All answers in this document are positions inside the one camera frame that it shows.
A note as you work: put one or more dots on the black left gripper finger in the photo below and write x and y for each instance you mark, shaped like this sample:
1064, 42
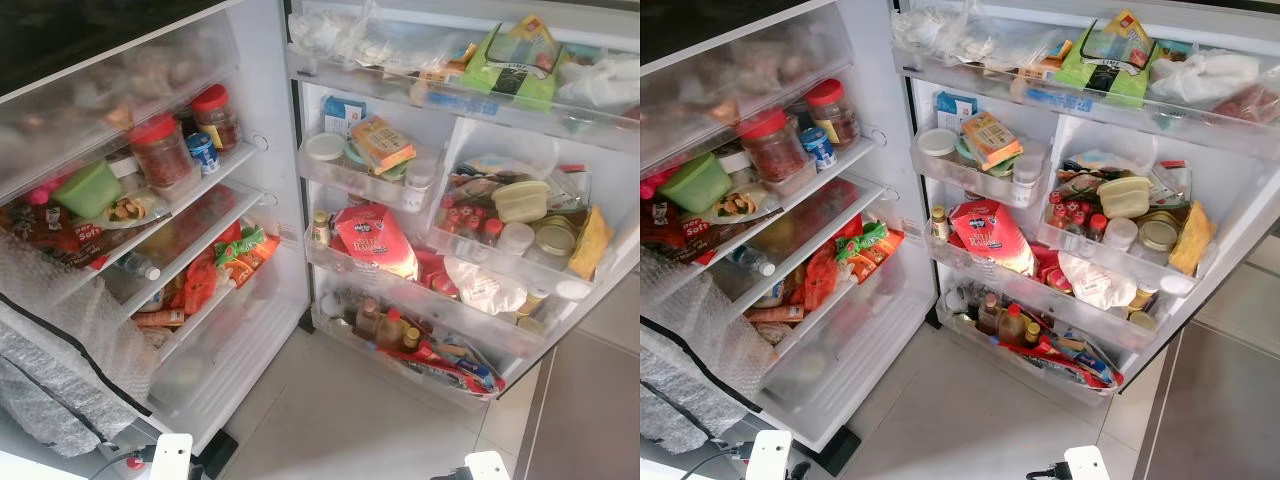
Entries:
801, 471

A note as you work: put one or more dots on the black door fridge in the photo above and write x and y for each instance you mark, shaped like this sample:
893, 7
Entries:
270, 200
880, 200

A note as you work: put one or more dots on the red snack bag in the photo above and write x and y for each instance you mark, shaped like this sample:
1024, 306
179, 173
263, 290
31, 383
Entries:
820, 277
200, 282

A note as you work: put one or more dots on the dark floor mat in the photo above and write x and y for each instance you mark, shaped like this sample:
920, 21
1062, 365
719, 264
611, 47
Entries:
590, 410
1220, 400

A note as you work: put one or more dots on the green orange snack bag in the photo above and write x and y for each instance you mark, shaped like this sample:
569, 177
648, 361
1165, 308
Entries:
245, 255
868, 250

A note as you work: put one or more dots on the brown glass bottle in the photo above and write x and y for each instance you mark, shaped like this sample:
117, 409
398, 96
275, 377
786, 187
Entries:
367, 320
989, 315

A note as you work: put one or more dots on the red soft print packet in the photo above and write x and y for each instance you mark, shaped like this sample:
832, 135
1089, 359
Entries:
55, 235
675, 230

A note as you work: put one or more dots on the wrapped food plate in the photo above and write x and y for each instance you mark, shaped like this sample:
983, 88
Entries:
740, 204
132, 209

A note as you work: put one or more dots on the small sauce bottle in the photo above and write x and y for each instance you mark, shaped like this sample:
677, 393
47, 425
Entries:
940, 225
321, 230

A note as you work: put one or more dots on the red flat packet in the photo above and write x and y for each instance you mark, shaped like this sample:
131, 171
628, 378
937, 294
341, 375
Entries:
455, 365
1075, 362

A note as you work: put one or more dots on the red raisins bag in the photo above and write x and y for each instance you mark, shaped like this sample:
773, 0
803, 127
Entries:
375, 240
990, 235

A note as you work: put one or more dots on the green plastic container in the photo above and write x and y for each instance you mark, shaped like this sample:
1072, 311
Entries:
695, 183
88, 190

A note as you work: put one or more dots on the orange snack packet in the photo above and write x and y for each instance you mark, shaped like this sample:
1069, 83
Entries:
590, 243
1192, 238

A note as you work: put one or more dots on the small blue can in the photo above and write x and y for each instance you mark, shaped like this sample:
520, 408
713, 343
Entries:
204, 155
817, 148

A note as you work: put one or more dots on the wide red lid jar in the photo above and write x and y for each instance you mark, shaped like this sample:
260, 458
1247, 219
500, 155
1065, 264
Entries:
162, 155
773, 148

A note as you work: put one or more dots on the gold lid jar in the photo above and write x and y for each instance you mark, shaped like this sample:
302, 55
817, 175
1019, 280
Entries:
1158, 231
556, 238

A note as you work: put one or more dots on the white powder bag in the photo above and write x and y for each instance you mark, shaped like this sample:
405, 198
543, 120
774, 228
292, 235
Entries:
1097, 280
485, 285

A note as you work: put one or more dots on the white round lidded tub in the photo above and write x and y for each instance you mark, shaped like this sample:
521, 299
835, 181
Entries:
325, 147
937, 142

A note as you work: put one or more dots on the tall red lid jar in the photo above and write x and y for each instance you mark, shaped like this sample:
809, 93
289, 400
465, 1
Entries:
216, 118
832, 112

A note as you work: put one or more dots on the white lid jar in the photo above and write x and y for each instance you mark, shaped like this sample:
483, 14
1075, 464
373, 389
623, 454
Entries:
1120, 233
516, 238

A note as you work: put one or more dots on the small white bottle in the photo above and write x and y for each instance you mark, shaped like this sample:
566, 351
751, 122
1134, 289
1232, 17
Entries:
1027, 180
421, 183

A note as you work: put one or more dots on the red cap mini bottle pack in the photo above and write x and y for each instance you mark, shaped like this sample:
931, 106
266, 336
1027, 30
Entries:
1075, 215
468, 220

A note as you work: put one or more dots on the orange cardboard box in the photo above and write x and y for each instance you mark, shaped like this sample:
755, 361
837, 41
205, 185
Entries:
993, 140
383, 145

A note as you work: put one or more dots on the cream lidded container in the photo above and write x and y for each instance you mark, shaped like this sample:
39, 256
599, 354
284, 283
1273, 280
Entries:
1124, 196
521, 200

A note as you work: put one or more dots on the blue white carton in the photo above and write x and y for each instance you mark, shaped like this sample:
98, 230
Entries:
956, 108
343, 113

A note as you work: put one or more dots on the white plastic bag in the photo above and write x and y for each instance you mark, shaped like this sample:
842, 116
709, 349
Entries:
1205, 78
600, 82

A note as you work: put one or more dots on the clear plastic bag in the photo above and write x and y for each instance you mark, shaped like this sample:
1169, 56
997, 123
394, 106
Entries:
970, 35
370, 40

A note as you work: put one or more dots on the green lime box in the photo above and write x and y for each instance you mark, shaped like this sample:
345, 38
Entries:
512, 65
1108, 60

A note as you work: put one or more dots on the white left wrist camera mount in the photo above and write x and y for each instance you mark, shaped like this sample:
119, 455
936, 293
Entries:
172, 455
770, 452

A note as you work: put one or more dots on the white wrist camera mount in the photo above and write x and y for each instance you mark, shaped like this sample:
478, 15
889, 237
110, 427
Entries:
1085, 463
172, 455
770, 452
487, 467

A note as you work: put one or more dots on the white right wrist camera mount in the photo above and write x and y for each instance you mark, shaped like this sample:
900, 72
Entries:
1085, 463
487, 467

